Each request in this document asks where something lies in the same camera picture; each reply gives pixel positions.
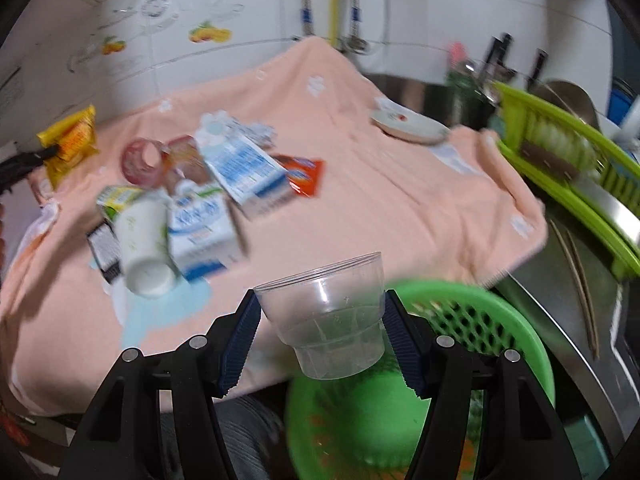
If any clear plastic cup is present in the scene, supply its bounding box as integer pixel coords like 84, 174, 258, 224
255, 252, 385, 380

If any blue white milk carton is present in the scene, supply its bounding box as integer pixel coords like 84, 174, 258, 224
167, 179, 244, 281

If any white ceramic saucer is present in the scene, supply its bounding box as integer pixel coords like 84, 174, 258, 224
370, 110, 449, 145

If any green dish drying rack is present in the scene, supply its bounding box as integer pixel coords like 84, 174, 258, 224
495, 82, 639, 280

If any wooden chopstick right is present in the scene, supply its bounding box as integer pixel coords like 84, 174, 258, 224
565, 230, 600, 361

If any yellow gas hose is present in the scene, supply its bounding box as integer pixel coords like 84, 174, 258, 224
327, 0, 346, 47

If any pink clear plastic bottle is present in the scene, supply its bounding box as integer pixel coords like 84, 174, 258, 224
120, 138, 166, 188

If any steel pot lid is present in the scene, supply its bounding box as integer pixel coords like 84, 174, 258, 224
534, 80, 600, 130

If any wooden chopstick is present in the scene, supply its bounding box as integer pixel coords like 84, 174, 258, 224
565, 230, 600, 361
548, 219, 598, 356

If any orange red snack wrapper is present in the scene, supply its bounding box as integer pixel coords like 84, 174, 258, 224
274, 155, 326, 197

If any steel braided hose right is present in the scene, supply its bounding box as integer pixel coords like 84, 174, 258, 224
346, 0, 372, 54

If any stainless steel sink counter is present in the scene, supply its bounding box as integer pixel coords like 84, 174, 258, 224
495, 203, 639, 454

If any peach flower-pattern cloth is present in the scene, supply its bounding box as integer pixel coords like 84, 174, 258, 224
1, 38, 548, 417

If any wooden chopstick left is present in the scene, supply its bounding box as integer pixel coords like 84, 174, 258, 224
548, 219, 598, 356

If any yellow green juice carton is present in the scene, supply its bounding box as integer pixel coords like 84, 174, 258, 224
96, 185, 146, 223

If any yellow snack packet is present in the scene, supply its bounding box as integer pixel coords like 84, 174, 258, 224
37, 104, 99, 190

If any green plastic trash basket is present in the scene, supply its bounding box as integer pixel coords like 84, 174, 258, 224
285, 280, 555, 479

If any amber tea bottle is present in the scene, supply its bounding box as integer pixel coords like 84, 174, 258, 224
163, 136, 210, 195

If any cleaver with wooden handle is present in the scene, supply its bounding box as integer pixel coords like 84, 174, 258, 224
520, 141, 639, 247

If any black white small box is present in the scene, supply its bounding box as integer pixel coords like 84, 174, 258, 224
86, 221, 120, 284

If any large blue white carton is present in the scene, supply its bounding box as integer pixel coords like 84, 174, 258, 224
194, 110, 294, 220

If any dark green utensil holder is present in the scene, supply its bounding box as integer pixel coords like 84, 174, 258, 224
446, 42, 495, 131

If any white paper cup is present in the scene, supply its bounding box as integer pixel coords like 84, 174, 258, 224
114, 198, 177, 298

